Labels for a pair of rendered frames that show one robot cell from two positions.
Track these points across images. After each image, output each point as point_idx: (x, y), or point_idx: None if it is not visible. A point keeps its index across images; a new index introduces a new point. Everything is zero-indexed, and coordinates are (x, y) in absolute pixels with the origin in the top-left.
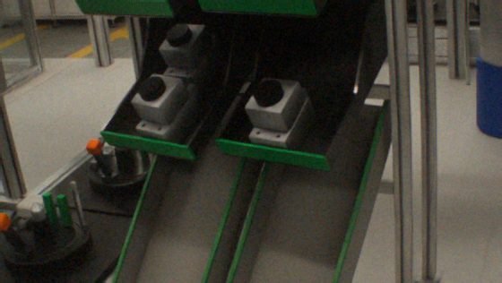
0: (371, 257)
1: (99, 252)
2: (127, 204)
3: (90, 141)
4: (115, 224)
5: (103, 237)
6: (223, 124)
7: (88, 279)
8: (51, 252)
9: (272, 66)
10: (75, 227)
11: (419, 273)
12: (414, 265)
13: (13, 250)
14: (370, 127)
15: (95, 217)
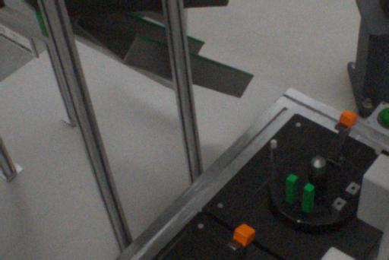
0: (29, 209)
1: (262, 172)
2: (222, 246)
3: (248, 233)
4: (241, 214)
5: (256, 195)
6: (121, 49)
7: (276, 140)
8: (308, 160)
9: None
10: (283, 196)
11: (14, 174)
12: (8, 187)
13: (348, 176)
14: (37, 4)
15: (262, 235)
